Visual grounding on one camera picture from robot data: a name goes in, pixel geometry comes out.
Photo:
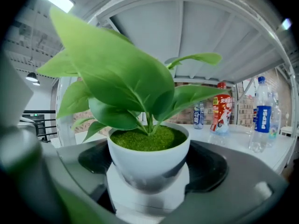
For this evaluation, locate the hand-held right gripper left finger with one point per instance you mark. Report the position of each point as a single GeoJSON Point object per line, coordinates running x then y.
{"type": "Point", "coordinates": [91, 160]}

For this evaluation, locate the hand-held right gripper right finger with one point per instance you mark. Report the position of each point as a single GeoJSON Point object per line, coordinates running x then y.
{"type": "Point", "coordinates": [233, 195]}

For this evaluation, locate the green potted plant white pot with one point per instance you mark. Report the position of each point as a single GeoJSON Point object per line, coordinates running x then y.
{"type": "Point", "coordinates": [149, 162]}

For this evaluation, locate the black metal railing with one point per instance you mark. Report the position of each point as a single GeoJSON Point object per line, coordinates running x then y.
{"type": "Point", "coordinates": [42, 112]}

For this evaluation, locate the clear bottle red label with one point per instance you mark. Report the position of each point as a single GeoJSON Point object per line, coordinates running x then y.
{"type": "Point", "coordinates": [220, 115]}

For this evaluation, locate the tall clear bottle blue label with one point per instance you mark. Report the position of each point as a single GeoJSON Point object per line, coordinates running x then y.
{"type": "Point", "coordinates": [262, 118]}

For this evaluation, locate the clear bottle pale label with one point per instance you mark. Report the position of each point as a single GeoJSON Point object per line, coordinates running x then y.
{"type": "Point", "coordinates": [276, 122]}

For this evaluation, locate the small clear bottle blue label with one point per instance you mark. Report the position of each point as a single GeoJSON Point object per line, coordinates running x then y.
{"type": "Point", "coordinates": [198, 116]}

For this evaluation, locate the black pendant lamp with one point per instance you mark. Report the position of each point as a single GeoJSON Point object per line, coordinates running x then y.
{"type": "Point", "coordinates": [31, 77]}
{"type": "Point", "coordinates": [36, 83]}

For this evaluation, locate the white paper sheet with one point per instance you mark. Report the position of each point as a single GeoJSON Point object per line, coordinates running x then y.
{"type": "Point", "coordinates": [249, 87]}

